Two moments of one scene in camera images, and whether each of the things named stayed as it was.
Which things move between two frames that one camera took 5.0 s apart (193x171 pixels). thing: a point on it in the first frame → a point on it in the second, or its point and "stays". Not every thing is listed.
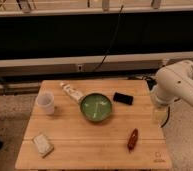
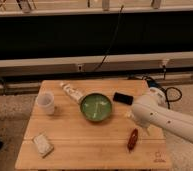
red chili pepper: [132, 140] stays
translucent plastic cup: [45, 103] stays
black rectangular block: [123, 98] stays
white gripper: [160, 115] → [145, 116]
